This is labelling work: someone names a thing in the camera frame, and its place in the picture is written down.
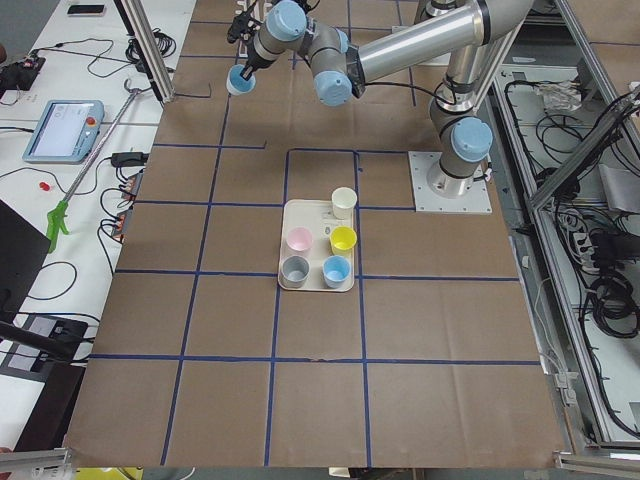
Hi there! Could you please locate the black power adapter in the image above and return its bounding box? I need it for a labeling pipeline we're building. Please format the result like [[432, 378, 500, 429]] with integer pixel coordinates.
[[111, 151, 149, 168]]

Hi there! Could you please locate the aluminium frame post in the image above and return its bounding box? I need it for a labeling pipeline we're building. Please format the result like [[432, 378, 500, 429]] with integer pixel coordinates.
[[114, 0, 175, 104]]

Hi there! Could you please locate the yellow cup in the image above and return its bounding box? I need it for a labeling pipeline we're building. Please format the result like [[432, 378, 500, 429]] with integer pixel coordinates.
[[329, 226, 357, 256]]

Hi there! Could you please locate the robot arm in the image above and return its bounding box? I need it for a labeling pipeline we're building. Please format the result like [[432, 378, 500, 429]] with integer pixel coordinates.
[[227, 1, 532, 156]]

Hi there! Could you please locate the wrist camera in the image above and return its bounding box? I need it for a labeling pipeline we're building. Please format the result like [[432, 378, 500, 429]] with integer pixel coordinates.
[[227, 11, 262, 44]]

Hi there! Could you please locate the grey cup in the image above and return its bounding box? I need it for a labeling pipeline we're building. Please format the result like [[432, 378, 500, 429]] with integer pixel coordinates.
[[279, 256, 310, 289]]

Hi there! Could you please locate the green handled reacher grabber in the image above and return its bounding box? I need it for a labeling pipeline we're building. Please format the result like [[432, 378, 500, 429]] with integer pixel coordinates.
[[46, 80, 150, 253]]

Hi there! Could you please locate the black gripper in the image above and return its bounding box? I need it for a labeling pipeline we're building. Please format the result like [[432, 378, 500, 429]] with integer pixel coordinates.
[[243, 47, 265, 75]]

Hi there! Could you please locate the blue teach pendant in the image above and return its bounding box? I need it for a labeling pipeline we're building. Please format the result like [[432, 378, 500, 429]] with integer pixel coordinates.
[[22, 100, 104, 164]]

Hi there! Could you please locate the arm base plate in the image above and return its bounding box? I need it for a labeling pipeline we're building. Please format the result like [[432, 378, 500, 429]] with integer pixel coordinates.
[[408, 151, 492, 215]]

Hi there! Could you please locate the cream plastic tray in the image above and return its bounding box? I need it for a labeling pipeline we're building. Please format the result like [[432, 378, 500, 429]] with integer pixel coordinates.
[[278, 199, 355, 293]]

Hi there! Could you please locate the pink cup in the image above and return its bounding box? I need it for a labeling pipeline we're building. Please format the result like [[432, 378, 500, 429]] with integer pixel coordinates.
[[285, 227, 314, 256]]

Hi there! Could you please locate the black monitor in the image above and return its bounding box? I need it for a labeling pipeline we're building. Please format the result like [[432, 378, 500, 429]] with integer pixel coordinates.
[[0, 201, 50, 323]]

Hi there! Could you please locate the light blue cup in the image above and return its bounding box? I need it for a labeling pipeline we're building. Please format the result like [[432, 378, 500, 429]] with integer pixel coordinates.
[[322, 255, 351, 288], [226, 64, 256, 96]]

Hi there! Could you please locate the pale green cup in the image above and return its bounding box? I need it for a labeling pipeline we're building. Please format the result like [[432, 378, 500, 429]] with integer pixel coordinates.
[[331, 187, 358, 220]]

